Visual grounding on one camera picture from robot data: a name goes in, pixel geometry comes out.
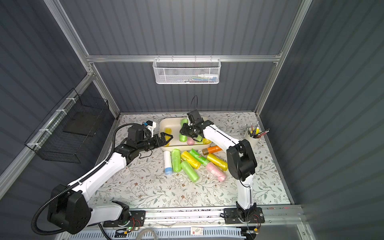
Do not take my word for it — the yellow trash bag roll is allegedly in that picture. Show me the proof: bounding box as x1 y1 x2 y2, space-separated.
181 151 201 169
164 128 172 147
207 154 228 171
203 138 211 145

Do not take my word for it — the light green trash bag roll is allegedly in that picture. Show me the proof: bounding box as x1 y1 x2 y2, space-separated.
179 119 188 143
171 149 182 173
181 161 199 183
195 136 203 144

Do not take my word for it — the pink trash bag roll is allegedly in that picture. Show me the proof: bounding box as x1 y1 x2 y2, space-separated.
187 137 195 146
206 163 227 182

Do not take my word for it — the white blue trash bag roll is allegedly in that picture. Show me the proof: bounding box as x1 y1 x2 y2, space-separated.
164 151 173 175

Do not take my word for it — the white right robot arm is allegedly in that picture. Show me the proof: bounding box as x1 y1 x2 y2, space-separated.
180 121 257 219

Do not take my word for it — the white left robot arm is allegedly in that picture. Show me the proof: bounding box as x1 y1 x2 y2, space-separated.
31 121 173 236

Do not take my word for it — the cream storage box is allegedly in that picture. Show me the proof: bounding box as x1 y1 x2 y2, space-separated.
159 117 213 153

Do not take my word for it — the orange trash bag roll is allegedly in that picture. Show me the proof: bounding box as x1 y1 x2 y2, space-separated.
202 146 222 156

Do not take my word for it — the green labelled trash bag roll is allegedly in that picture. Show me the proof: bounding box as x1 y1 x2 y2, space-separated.
189 149 210 166

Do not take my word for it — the white pen cup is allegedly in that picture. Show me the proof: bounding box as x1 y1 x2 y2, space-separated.
245 122 270 148

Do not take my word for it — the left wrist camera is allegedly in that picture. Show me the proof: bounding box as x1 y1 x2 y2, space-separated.
146 121 157 137

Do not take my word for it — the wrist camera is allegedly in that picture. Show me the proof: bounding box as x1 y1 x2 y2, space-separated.
146 121 157 137
187 110 203 123

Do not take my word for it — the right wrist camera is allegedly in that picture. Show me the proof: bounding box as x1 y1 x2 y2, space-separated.
187 110 203 123

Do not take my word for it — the white wire wall basket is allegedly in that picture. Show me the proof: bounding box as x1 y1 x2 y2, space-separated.
153 59 222 85

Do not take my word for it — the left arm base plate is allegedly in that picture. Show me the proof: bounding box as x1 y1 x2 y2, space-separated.
103 211 147 228

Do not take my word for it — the black wire side basket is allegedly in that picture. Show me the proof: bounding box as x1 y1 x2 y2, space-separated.
25 91 110 164

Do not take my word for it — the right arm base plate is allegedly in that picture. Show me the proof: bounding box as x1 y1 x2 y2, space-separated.
220 207 265 225

